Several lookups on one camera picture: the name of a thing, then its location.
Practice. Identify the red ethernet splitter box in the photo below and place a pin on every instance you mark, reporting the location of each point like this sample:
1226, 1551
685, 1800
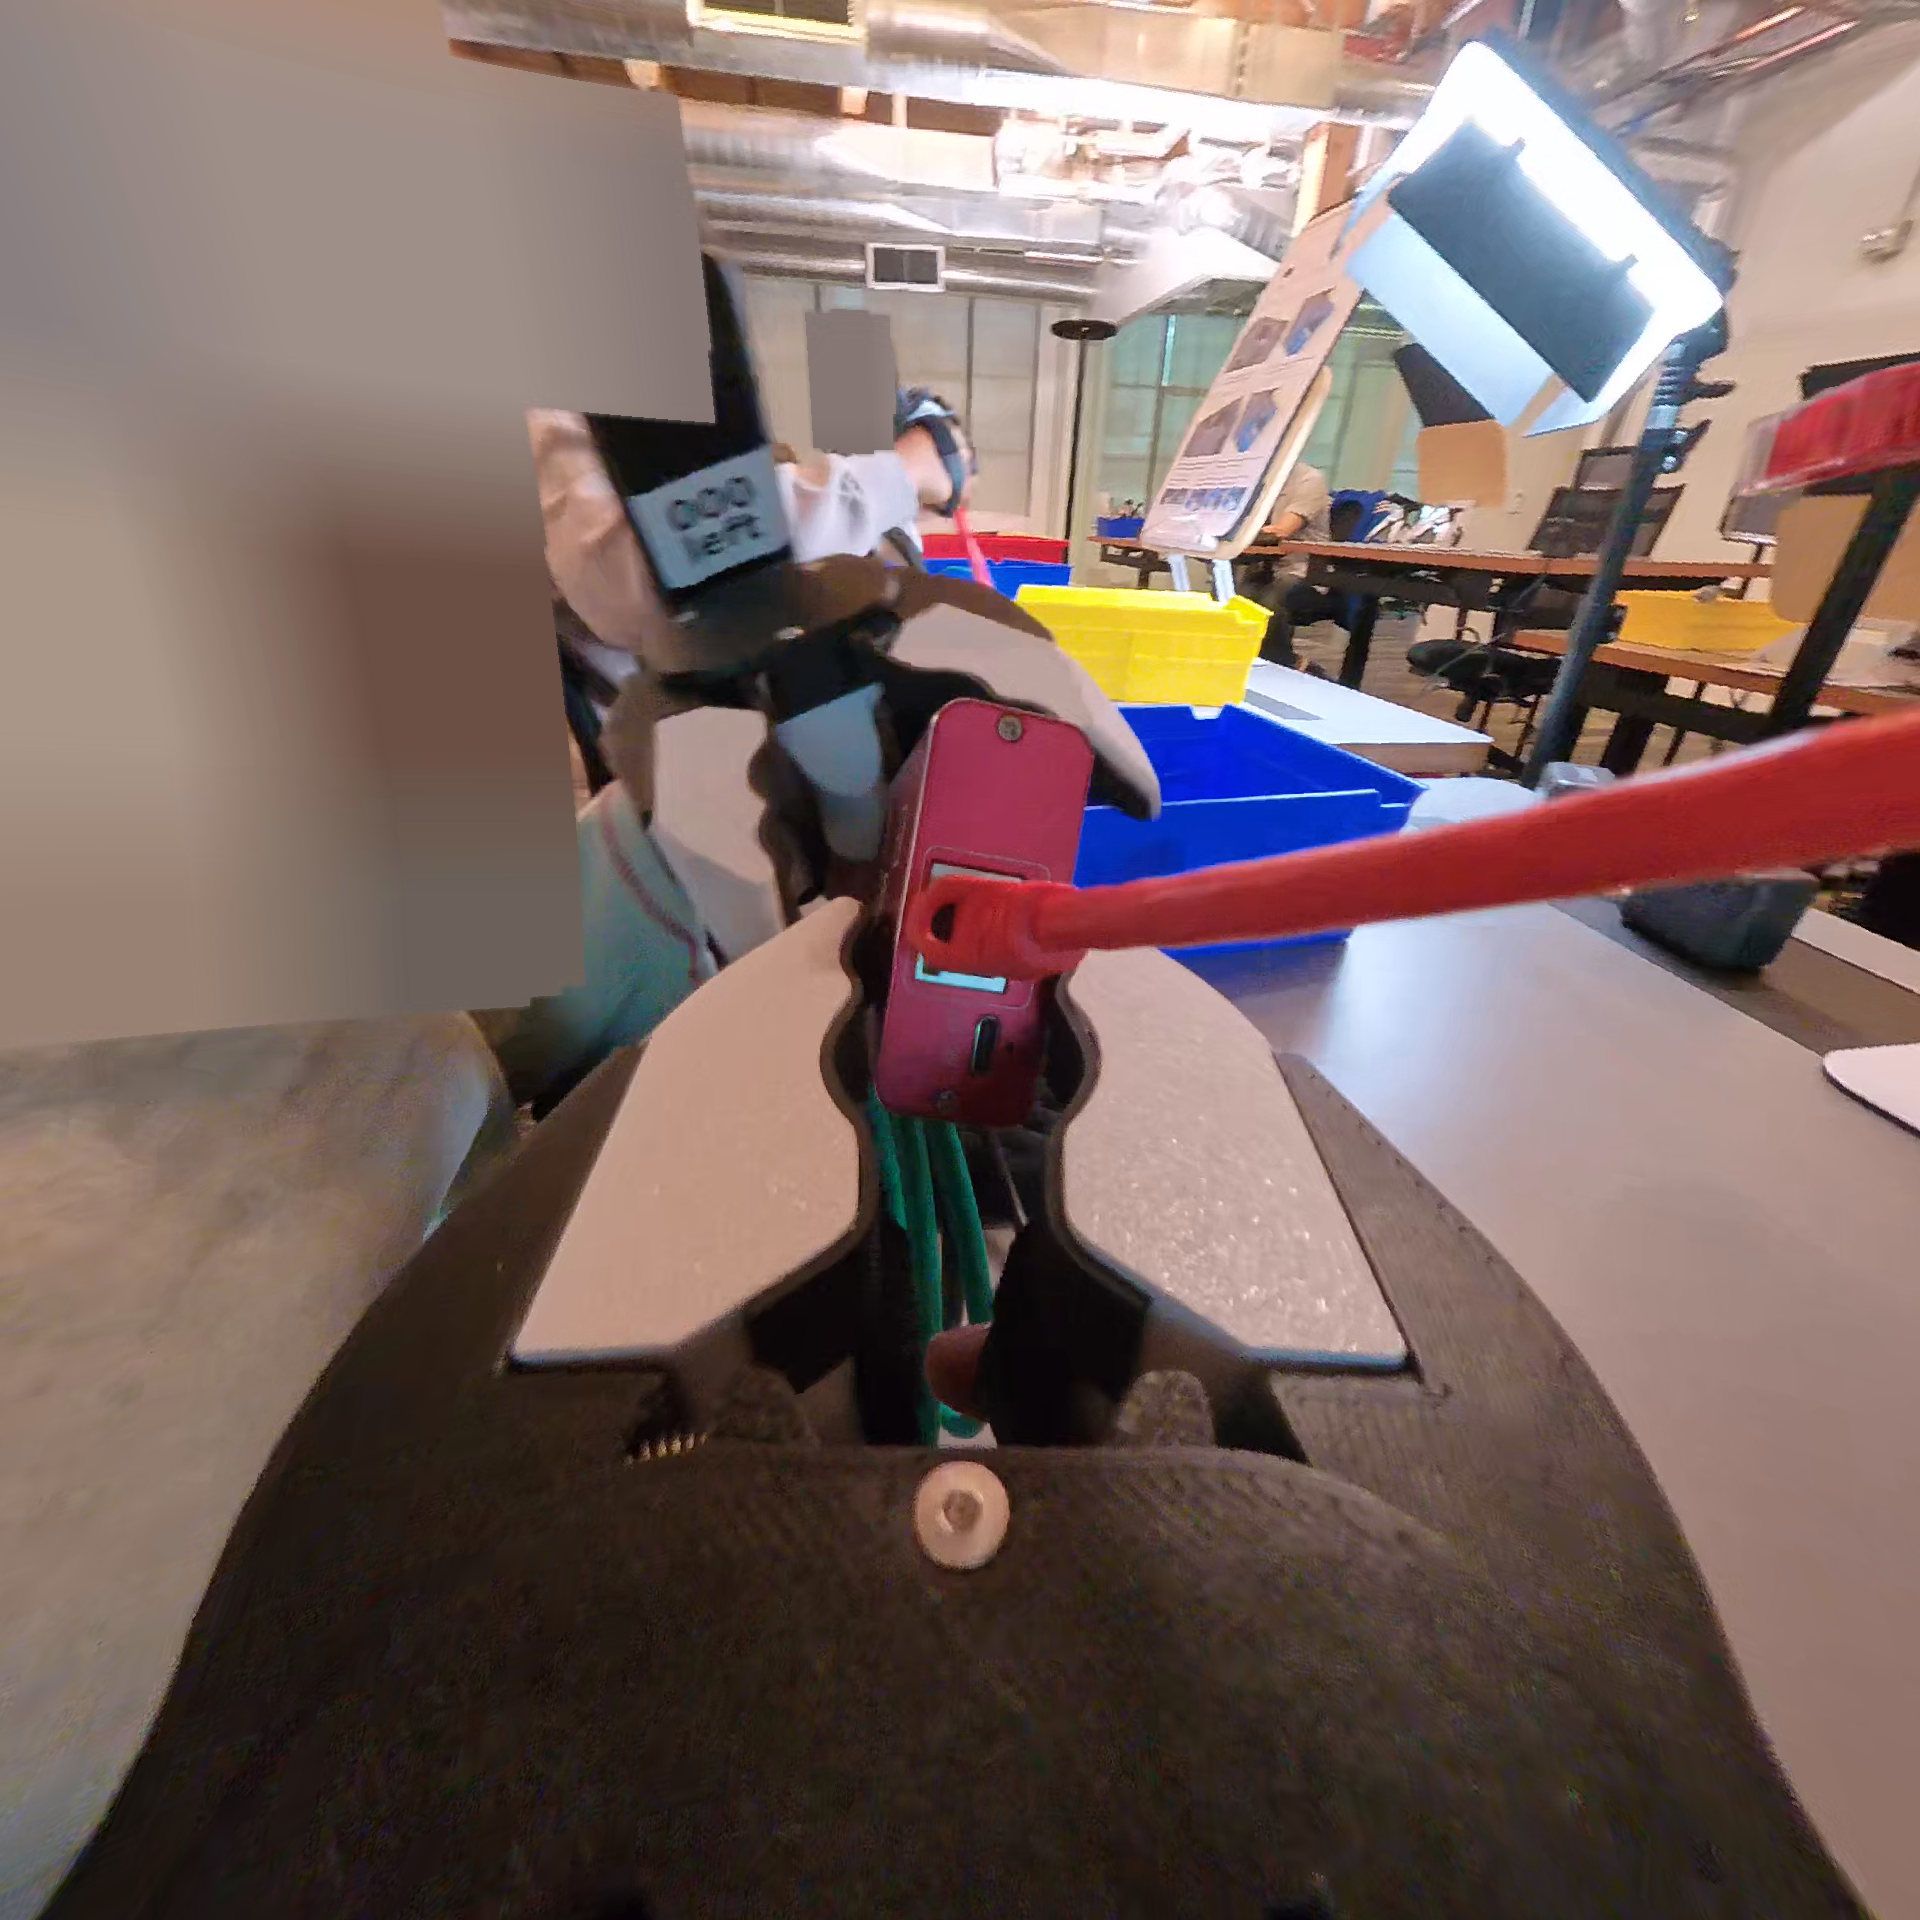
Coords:
983, 901

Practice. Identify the black laptop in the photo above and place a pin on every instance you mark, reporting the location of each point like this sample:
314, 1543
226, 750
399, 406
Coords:
1606, 503

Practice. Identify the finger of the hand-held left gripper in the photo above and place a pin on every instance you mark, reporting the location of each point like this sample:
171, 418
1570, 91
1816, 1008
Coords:
1035, 675
704, 810

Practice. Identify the wood-edged office desk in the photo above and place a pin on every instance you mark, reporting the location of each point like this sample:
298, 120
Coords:
1501, 563
1725, 669

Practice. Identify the black office chair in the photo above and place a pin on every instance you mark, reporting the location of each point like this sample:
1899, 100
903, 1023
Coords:
1478, 669

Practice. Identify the black light stand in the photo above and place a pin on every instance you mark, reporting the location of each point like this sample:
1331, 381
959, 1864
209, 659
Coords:
1621, 570

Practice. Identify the black floor lamp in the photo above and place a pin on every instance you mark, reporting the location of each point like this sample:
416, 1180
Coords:
1083, 435

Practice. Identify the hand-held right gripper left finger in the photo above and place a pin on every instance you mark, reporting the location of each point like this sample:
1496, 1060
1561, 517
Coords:
704, 1172

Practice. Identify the led light panel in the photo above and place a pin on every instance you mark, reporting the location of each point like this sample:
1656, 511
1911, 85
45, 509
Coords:
1546, 254

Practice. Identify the instruction poster on wooden board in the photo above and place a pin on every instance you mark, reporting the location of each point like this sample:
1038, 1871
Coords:
1261, 422

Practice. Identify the red plastic cover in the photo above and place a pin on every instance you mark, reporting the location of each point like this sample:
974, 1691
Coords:
1846, 428

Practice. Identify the cardboard box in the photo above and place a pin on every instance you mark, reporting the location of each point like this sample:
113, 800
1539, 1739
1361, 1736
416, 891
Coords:
1463, 462

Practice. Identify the black pole stand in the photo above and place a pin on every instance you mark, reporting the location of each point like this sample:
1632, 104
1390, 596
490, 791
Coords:
1846, 600

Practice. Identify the blue plastic bin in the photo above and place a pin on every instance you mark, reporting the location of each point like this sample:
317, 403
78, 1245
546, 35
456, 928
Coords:
997, 572
1245, 810

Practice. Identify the red plastic bin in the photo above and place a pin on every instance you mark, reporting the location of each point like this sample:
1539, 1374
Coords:
991, 547

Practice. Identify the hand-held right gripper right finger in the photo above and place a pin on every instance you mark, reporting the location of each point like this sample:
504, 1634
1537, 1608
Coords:
1230, 1186

